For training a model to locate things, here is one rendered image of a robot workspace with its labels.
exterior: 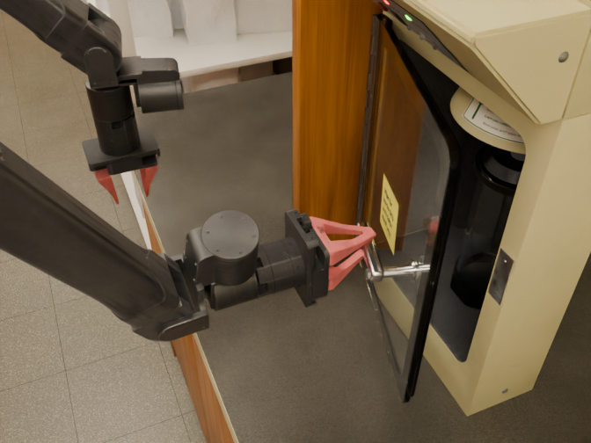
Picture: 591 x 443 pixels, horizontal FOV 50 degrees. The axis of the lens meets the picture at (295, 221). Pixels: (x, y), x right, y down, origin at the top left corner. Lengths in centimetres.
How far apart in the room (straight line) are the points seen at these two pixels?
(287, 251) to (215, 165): 65
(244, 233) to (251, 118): 86
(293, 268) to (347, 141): 34
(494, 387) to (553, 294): 17
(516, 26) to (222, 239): 32
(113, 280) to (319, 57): 45
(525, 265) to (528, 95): 23
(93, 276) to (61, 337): 177
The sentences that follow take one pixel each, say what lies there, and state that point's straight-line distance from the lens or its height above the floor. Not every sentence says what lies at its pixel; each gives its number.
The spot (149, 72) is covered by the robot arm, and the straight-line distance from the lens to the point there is 88.
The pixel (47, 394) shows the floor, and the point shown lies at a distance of 219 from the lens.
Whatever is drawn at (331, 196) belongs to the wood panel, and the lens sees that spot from 103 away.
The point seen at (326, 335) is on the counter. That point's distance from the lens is 98.
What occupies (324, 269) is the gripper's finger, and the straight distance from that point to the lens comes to 70.
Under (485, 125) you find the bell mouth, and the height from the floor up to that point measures 133.
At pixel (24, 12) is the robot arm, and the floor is 140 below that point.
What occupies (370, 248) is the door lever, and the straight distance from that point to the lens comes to 73.
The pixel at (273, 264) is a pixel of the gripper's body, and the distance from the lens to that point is 68.
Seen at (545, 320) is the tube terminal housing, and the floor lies 111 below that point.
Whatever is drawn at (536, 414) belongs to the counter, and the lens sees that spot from 96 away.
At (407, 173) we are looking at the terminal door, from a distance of 71.
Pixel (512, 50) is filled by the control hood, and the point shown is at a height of 149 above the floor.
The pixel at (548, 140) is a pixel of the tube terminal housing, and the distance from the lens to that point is 62.
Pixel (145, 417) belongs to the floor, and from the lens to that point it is 206.
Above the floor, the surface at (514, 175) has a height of 125.
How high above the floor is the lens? 170
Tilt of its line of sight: 41 degrees down
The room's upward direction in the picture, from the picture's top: straight up
